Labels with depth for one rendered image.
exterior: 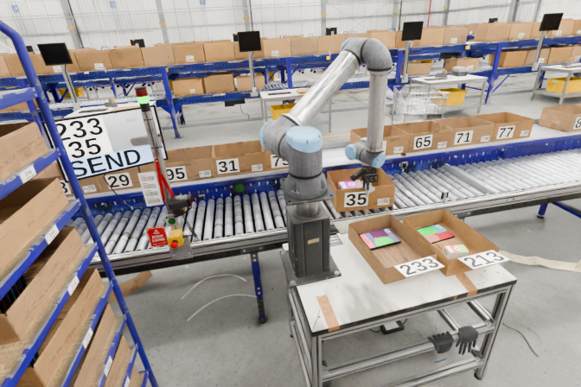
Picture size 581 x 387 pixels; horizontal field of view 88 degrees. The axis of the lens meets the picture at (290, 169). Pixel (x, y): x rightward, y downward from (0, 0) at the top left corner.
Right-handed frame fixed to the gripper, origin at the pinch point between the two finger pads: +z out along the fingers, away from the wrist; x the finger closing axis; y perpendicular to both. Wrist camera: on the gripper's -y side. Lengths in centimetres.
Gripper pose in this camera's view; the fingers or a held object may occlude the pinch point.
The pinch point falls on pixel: (364, 193)
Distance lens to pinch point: 203.8
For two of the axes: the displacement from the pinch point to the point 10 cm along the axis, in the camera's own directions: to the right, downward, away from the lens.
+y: 9.8, -1.3, 1.5
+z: 0.7, 9.4, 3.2
